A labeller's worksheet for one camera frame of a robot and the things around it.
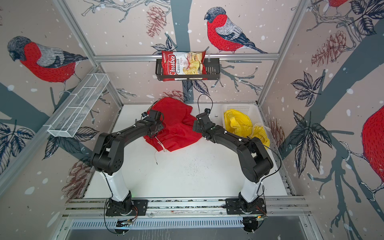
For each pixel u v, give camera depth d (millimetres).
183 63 878
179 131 967
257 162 475
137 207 729
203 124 714
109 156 502
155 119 791
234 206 725
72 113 742
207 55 914
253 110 1063
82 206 758
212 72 947
